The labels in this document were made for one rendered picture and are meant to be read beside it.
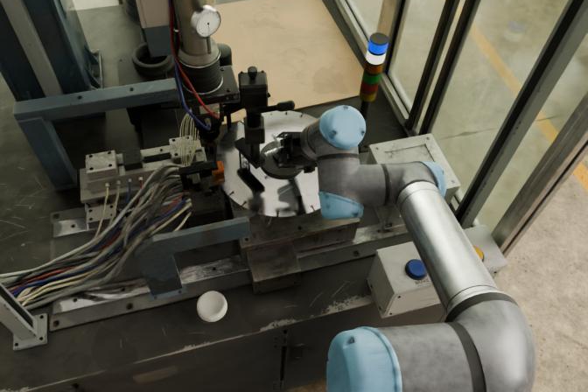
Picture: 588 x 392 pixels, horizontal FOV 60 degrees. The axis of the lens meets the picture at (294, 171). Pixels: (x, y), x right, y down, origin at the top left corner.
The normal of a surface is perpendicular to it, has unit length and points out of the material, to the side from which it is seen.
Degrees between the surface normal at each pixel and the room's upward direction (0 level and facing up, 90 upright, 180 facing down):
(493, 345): 15
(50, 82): 90
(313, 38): 0
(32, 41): 90
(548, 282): 0
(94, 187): 90
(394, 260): 0
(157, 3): 90
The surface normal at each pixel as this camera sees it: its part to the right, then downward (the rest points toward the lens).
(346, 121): 0.29, -0.15
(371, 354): -0.02, -0.73
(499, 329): 0.17, -0.87
